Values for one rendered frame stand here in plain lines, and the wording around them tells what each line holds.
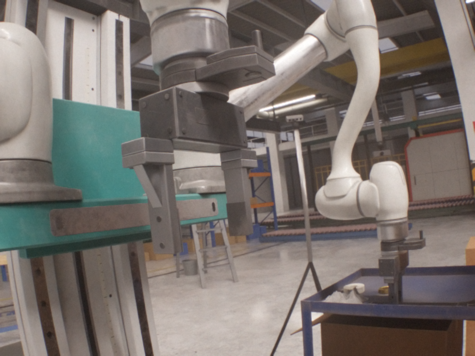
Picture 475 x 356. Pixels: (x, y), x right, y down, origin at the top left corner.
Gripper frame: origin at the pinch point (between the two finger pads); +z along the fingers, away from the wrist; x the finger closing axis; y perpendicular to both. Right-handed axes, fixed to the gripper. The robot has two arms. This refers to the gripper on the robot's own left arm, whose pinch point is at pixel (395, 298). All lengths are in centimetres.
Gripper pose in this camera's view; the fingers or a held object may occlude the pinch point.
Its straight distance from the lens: 108.4
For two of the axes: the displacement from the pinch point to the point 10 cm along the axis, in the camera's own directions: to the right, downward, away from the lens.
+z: 1.1, 9.9, -0.6
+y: -7.1, 1.2, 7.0
